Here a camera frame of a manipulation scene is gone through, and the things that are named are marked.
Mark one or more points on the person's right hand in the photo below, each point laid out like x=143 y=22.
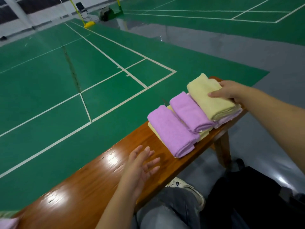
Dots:
x=231 y=92

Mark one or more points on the person's left hand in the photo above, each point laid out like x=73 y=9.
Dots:
x=136 y=171

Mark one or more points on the pale yellow towel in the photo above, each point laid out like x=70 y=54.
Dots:
x=209 y=97
x=155 y=133
x=204 y=135

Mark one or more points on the light pink towel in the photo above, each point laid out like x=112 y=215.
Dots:
x=228 y=117

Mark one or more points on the purple towel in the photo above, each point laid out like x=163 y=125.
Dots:
x=171 y=131
x=190 y=112

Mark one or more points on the hot pink towel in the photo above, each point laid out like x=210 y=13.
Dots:
x=7 y=223

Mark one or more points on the person's right forearm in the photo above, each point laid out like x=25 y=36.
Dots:
x=281 y=121

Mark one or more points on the person's grey trousers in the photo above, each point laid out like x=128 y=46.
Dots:
x=167 y=212

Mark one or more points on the person's white shoe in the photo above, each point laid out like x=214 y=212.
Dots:
x=188 y=188

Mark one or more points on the brown wooden bench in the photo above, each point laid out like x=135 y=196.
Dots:
x=71 y=193

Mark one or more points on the black sports bag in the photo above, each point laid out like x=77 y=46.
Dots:
x=109 y=14

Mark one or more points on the dark folding chair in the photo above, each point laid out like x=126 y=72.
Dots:
x=82 y=9

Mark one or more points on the yellow net post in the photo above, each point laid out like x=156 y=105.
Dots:
x=118 y=3
x=89 y=24

